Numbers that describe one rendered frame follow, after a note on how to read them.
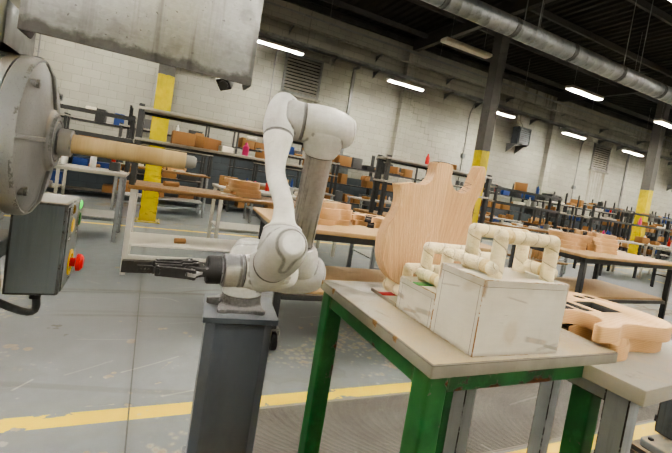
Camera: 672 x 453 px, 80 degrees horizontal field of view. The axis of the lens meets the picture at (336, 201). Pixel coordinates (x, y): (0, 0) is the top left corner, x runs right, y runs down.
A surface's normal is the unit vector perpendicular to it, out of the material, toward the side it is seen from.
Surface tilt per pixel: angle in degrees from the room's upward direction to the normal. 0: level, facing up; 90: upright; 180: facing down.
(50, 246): 90
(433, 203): 90
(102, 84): 90
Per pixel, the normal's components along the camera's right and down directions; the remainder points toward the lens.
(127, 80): 0.41, 0.11
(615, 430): -0.87, -0.11
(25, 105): 1.00, -0.04
